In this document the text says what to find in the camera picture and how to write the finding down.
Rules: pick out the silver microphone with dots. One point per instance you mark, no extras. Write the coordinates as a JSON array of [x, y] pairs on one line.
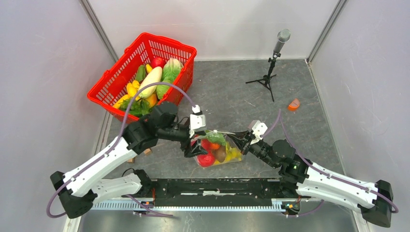
[[283, 36]]

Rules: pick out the red tomato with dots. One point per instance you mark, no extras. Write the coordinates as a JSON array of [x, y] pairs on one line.
[[157, 62]]

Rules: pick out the yellow bell pepper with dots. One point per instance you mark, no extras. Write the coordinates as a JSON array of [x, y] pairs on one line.
[[132, 88]]

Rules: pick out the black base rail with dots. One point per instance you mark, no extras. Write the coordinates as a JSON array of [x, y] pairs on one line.
[[198, 192]]

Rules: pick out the orange small block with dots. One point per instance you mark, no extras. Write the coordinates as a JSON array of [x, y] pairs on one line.
[[294, 105]]

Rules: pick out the green bell pepper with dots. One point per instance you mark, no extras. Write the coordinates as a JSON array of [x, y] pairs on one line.
[[140, 74]]

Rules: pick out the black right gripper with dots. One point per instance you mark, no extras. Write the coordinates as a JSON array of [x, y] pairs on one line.
[[241, 138]]

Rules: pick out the green leafy lettuce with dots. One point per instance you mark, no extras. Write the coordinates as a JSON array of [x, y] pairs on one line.
[[138, 107]]

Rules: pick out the round green cabbage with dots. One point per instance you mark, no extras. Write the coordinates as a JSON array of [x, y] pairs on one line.
[[161, 90]]

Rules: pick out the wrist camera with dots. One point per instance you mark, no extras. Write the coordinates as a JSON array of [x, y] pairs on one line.
[[257, 130], [197, 121]]

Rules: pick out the yellow banana bunch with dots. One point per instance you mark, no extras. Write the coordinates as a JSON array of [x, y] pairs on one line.
[[233, 155]]

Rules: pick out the napa cabbage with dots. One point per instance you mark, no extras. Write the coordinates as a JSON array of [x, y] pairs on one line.
[[171, 70]]

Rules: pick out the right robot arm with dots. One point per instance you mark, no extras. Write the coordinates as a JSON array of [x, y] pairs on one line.
[[300, 176]]

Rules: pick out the tan wooden block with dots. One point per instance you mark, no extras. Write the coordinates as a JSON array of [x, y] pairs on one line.
[[132, 160]]

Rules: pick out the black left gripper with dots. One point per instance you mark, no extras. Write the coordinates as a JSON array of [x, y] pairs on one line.
[[189, 151]]

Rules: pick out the black microphone tripod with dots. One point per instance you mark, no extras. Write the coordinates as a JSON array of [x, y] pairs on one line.
[[266, 79]]

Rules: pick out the aluminium frame rail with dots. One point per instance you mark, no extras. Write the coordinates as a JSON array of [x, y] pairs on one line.
[[286, 207]]

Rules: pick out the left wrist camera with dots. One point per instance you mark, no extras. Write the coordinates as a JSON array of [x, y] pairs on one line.
[[197, 121]]

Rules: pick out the red plastic shopping basket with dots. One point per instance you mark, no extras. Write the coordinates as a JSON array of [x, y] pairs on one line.
[[112, 85]]

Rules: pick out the orange carrot with leaves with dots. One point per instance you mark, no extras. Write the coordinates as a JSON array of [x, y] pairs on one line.
[[216, 140]]

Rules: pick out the red apple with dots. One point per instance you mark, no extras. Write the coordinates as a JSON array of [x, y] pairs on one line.
[[206, 160], [201, 146]]

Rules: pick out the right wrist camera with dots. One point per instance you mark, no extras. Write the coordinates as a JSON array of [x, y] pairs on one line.
[[257, 130]]

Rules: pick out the light wooden cube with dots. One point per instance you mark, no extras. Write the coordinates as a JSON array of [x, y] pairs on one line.
[[147, 152]]

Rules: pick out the white radish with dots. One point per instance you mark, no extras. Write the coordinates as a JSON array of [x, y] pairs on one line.
[[147, 88]]

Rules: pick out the clear polka dot zip bag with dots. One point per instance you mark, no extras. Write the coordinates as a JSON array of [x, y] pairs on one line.
[[226, 137]]

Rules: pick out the brown kiwi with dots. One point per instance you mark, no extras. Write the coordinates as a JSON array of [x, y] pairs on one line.
[[220, 154]]

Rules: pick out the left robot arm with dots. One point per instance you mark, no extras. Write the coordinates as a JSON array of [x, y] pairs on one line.
[[81, 188]]

